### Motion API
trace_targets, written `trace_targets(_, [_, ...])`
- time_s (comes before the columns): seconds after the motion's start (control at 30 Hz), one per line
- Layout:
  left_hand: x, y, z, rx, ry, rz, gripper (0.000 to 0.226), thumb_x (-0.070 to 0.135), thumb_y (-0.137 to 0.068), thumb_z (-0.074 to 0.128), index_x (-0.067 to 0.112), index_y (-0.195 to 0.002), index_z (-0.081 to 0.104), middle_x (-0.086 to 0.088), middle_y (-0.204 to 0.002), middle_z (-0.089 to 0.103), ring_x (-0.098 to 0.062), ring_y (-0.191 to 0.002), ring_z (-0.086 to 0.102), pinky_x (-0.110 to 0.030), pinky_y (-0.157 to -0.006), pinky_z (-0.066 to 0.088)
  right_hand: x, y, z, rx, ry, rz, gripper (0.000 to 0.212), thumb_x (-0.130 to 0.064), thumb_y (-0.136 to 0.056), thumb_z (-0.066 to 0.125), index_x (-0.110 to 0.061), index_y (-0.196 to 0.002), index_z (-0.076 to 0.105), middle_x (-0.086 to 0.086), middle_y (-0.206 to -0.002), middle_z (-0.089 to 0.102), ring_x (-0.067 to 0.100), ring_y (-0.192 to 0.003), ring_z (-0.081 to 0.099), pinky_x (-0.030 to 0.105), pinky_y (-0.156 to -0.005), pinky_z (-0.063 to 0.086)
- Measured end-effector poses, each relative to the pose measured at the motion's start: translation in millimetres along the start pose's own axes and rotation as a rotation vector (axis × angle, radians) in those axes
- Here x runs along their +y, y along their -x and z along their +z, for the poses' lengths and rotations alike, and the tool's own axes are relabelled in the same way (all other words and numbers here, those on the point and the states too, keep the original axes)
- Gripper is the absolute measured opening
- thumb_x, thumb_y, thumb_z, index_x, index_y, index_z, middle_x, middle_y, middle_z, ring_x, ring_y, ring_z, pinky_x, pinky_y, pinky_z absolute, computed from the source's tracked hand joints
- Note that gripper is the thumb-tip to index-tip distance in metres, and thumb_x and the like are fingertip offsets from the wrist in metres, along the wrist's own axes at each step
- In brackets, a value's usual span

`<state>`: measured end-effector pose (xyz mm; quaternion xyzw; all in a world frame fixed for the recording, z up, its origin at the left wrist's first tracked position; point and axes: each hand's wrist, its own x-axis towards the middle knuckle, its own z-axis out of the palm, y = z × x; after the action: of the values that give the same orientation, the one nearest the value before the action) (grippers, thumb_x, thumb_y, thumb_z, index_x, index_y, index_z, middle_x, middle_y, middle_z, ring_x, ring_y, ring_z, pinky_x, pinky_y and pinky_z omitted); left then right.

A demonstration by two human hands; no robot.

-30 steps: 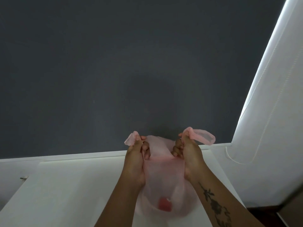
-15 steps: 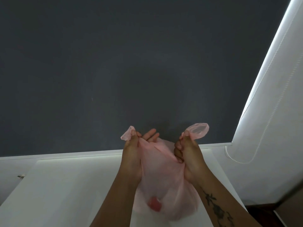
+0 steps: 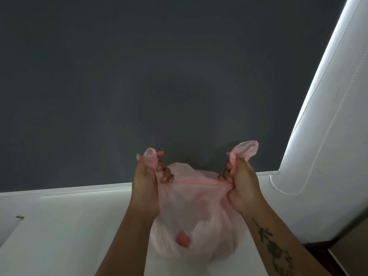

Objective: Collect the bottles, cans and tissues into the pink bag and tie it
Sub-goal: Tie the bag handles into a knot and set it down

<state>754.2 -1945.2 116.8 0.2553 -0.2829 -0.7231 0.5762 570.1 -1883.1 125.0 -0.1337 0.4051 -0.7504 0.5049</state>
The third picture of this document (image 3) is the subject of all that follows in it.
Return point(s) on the person's left hand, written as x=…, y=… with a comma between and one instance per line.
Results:
x=143, y=192

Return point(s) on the person's right hand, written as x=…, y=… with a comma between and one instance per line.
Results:
x=245, y=189

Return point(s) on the pink plastic bag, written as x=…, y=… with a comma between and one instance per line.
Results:
x=201, y=215

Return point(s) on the person's left forearm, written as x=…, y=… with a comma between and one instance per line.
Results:
x=129, y=247

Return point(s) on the person's right forearm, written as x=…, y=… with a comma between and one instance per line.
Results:
x=281, y=247

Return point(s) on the white cabinet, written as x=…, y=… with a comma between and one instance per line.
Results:
x=72, y=232

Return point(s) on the dark grey window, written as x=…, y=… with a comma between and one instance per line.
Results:
x=143, y=68

